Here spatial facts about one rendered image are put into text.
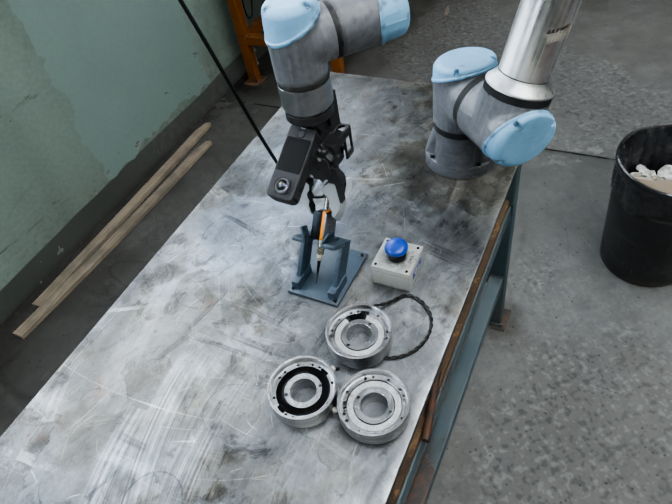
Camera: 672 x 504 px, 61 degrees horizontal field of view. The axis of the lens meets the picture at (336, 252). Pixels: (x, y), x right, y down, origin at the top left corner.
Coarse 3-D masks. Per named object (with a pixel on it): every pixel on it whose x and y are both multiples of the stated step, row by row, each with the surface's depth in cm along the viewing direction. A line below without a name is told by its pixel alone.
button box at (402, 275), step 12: (384, 240) 101; (384, 252) 99; (408, 252) 99; (420, 252) 98; (372, 264) 98; (384, 264) 98; (396, 264) 97; (408, 264) 97; (420, 264) 100; (372, 276) 100; (384, 276) 98; (396, 276) 97; (408, 276) 95; (396, 288) 99; (408, 288) 98
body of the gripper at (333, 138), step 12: (336, 108) 87; (288, 120) 82; (300, 120) 81; (312, 120) 80; (324, 120) 81; (336, 120) 88; (324, 132) 86; (336, 132) 88; (348, 132) 89; (324, 144) 86; (336, 144) 86; (324, 156) 85; (336, 156) 90; (348, 156) 91; (312, 168) 88; (324, 168) 86; (324, 180) 89
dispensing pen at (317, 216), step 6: (324, 198) 95; (324, 204) 96; (318, 210) 96; (324, 210) 96; (318, 216) 95; (312, 222) 96; (318, 222) 95; (312, 228) 96; (318, 228) 95; (312, 234) 96; (318, 234) 96; (318, 240) 98; (318, 246) 98; (318, 252) 98; (318, 258) 98; (318, 264) 99; (318, 270) 99
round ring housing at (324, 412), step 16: (288, 368) 88; (320, 368) 87; (272, 384) 87; (288, 384) 86; (304, 384) 88; (320, 384) 86; (336, 384) 84; (272, 400) 85; (288, 400) 84; (336, 400) 84; (288, 416) 81; (304, 416) 82; (320, 416) 82
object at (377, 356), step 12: (336, 312) 93; (348, 312) 94; (372, 312) 93; (384, 312) 91; (336, 324) 92; (348, 324) 92; (360, 324) 92; (372, 324) 92; (384, 324) 91; (348, 336) 92; (372, 336) 90; (336, 348) 89; (348, 348) 90; (360, 348) 89; (384, 348) 87; (348, 360) 87; (360, 360) 87; (372, 360) 87
